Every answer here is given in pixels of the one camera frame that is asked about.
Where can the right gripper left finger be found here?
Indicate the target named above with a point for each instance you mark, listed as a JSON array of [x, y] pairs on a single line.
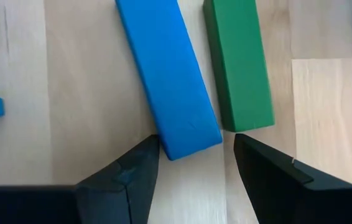
[[39, 205]]

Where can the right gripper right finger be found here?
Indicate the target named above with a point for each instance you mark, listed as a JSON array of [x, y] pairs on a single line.
[[303, 202]]

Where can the long blue plank block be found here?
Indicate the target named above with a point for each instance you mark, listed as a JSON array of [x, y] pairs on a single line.
[[169, 77]]

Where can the green wooden plank block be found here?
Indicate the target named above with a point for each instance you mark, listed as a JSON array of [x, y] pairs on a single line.
[[241, 62]]

